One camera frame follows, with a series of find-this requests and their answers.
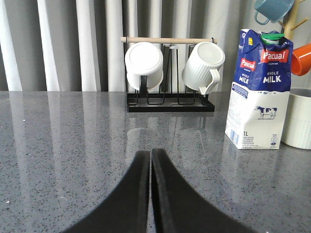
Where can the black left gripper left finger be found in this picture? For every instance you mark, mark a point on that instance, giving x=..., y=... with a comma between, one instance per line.
x=125, y=210

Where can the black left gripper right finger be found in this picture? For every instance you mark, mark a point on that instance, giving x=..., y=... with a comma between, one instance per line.
x=178, y=208

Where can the white HOME mug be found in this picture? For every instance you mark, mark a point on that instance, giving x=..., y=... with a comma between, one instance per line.
x=297, y=126

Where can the Pascual whole milk carton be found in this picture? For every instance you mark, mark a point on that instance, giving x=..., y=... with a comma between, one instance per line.
x=259, y=92

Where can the white ribbed mug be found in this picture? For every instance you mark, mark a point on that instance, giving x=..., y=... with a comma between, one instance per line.
x=201, y=71

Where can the white smooth mug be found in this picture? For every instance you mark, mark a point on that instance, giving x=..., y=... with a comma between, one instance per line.
x=144, y=58

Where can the grey white curtain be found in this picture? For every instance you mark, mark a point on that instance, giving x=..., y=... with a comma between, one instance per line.
x=75, y=45

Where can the orange enamel mug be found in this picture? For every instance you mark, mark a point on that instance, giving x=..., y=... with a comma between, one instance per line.
x=301, y=60

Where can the wooden mug tree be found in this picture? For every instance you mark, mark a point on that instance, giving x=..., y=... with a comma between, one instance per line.
x=289, y=23

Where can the blue enamel mug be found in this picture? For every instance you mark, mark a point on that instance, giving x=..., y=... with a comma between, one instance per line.
x=273, y=10

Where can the black wire mug rack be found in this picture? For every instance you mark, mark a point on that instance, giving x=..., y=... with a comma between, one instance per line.
x=171, y=95

